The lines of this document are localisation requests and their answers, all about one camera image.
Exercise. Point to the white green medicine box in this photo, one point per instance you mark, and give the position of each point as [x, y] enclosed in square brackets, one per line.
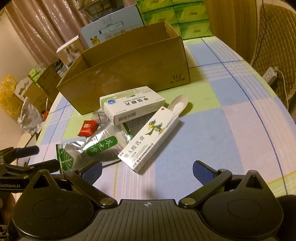
[127, 105]

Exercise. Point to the quilted brown chair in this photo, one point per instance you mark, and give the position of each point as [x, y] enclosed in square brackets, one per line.
[275, 47]

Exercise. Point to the brown cardboard floor box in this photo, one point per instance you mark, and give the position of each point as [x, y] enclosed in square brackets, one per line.
[40, 86]

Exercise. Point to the brown curtain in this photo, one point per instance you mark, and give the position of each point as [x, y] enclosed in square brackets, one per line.
[44, 26]

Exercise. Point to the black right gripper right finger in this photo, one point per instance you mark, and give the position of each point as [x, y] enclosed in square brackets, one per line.
[212, 181]

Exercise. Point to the white parrot ointment box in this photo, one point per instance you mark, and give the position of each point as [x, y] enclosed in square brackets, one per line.
[150, 137]

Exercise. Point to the white power strip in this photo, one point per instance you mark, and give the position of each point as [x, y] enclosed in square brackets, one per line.
[270, 75]

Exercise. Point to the light blue carton box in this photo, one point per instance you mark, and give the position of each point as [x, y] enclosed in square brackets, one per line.
[111, 25]

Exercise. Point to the red candy packet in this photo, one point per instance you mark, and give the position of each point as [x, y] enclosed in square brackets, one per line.
[88, 128]

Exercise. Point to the silver green tea pouch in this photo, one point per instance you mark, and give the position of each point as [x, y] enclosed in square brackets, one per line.
[104, 146]

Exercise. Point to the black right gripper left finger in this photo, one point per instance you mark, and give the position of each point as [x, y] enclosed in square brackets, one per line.
[82, 181]

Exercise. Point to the white photo product box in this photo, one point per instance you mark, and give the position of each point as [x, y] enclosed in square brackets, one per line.
[70, 51]

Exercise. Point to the yellow plastic bag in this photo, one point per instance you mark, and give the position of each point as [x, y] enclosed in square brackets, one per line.
[10, 103]

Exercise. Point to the white plastic spoon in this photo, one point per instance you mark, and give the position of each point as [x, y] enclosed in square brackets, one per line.
[178, 104]

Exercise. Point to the green tissue pack bundle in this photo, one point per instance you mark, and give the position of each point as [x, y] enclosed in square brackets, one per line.
[189, 18]

